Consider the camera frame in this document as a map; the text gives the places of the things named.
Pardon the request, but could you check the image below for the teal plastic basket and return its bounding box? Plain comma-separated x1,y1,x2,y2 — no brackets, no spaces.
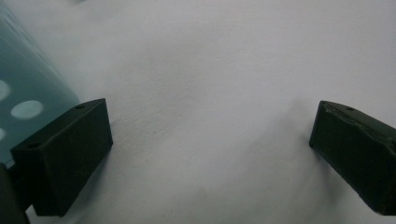
0,3,81,169

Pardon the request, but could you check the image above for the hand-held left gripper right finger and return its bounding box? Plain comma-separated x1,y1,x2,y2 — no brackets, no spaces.
308,100,396,217

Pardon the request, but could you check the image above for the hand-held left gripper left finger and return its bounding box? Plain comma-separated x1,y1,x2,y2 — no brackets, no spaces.
9,98,114,217

